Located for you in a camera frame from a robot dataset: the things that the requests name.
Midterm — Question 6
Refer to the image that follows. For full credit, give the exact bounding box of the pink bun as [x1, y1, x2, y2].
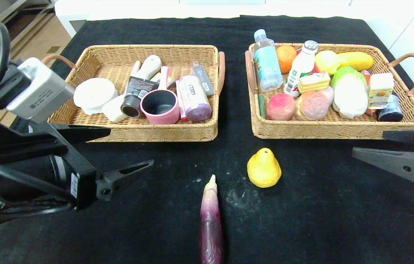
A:
[296, 91, 329, 121]

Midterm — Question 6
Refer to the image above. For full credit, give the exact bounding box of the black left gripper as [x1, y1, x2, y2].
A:
[8, 121, 154, 211]

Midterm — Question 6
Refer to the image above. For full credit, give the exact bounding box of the wicker basket with household items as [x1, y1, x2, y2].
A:
[42, 44, 226, 143]

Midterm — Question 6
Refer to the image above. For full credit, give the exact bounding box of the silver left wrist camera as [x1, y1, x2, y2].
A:
[6, 57, 76, 124]

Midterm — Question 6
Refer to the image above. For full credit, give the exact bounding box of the clear water bottle blue label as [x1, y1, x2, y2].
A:
[253, 29, 284, 92]

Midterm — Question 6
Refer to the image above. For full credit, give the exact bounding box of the white soap block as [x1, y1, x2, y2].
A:
[101, 94, 129, 123]

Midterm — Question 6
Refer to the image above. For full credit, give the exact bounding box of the black left camera cable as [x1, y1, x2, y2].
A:
[0, 21, 79, 221]

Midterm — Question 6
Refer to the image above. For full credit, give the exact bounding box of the wicker basket with food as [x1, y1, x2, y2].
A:
[245, 43, 414, 140]

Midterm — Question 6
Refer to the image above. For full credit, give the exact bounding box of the white pen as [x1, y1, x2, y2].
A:
[129, 60, 142, 80]

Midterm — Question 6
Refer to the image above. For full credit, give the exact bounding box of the small orange-red can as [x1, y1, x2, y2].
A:
[361, 70, 378, 117]

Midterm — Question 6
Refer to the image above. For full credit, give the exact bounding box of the dark blue small jar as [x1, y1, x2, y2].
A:
[378, 92, 404, 122]

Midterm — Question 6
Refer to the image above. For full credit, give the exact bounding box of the white table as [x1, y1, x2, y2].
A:
[55, 0, 370, 37]

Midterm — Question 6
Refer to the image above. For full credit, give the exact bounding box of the white round ridged disc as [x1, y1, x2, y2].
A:
[73, 77, 119, 116]

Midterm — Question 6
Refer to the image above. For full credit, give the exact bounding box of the yellow toy cake slice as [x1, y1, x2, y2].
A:
[297, 71, 331, 94]

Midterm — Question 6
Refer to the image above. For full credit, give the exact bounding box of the yellow-green toy lemon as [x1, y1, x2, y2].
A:
[315, 50, 340, 77]

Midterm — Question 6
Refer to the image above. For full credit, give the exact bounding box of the red soda can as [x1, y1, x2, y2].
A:
[296, 48, 323, 76]

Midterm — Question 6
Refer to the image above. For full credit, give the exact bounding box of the white marker red cap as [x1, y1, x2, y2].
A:
[176, 81, 188, 122]

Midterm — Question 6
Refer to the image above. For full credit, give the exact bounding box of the white juice carton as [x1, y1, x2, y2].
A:
[368, 73, 395, 110]

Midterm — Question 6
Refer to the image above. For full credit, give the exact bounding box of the pink toy peach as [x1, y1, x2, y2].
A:
[267, 93, 297, 121]

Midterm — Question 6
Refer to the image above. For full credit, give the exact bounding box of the small printed cardboard box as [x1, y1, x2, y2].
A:
[151, 72, 176, 91]

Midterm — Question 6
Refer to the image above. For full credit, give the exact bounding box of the white purple bag roll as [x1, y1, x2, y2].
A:
[177, 74, 212, 122]

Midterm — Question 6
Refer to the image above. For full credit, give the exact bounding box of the white milk drink bottle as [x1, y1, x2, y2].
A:
[284, 40, 319, 98]

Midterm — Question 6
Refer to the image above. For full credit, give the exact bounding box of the yellow toy mango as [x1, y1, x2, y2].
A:
[337, 51, 374, 72]

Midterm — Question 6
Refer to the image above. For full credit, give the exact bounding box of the orange toy fruit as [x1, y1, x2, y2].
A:
[276, 45, 298, 74]

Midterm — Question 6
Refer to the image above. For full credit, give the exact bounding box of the black printed squeeze tube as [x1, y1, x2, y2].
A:
[120, 76, 160, 119]

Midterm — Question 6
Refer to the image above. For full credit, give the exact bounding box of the green white toy cabbage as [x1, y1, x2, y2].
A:
[331, 66, 369, 119]

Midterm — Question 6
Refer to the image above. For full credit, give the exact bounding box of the yellow toy pear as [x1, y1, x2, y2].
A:
[247, 147, 282, 188]

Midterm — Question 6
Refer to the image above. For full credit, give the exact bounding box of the pink cup dark inside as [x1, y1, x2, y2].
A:
[140, 66, 181, 125]

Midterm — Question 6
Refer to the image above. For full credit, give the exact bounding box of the purple toy eggplant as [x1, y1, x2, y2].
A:
[198, 174, 225, 264]

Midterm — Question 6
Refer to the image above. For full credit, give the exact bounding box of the white handheld device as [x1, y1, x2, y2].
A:
[135, 55, 162, 81]

